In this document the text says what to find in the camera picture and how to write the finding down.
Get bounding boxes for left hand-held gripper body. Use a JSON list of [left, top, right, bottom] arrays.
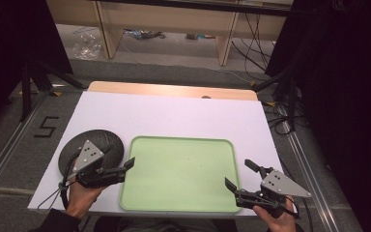
[[71, 139, 127, 189]]

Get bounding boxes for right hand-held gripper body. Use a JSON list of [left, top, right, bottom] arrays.
[[235, 165, 313, 218]]

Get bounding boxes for black round plate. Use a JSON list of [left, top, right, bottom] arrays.
[[57, 129, 126, 177]]

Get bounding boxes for person's right hand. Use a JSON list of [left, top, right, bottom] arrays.
[[252, 194, 300, 232]]

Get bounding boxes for person's left hand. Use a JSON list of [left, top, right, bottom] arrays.
[[65, 180, 106, 220]]

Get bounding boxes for light green tray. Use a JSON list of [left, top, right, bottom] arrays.
[[119, 135, 243, 214]]

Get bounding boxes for white table board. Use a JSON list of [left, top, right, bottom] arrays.
[[27, 91, 285, 218]]

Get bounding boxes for person's lap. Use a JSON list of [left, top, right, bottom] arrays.
[[93, 216, 240, 232]]

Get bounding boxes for black tripod stand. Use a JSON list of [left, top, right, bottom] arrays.
[[253, 67, 300, 132], [18, 58, 87, 124]]

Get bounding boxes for clear plastic bag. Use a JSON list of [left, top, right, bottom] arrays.
[[71, 31, 103, 61]]

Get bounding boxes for black curtain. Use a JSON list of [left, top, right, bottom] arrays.
[[265, 0, 371, 232], [0, 0, 74, 148]]

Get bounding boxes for blue and black bundle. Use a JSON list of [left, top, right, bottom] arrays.
[[123, 28, 167, 41]]

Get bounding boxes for wooden shelf unit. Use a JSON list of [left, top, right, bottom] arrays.
[[45, 0, 294, 68]]

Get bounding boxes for metal floor rail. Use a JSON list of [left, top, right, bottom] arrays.
[[278, 104, 342, 232], [0, 92, 48, 202]]

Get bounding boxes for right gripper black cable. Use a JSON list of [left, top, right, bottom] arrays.
[[284, 195, 315, 232]]

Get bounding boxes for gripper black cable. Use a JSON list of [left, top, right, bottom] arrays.
[[284, 195, 315, 232], [37, 148, 82, 211]]

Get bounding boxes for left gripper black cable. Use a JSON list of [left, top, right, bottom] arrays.
[[37, 148, 82, 211]]

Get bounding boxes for black floor cables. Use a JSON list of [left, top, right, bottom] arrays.
[[263, 101, 305, 137]]

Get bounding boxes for hanging black cables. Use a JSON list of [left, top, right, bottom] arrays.
[[231, 12, 273, 74]]

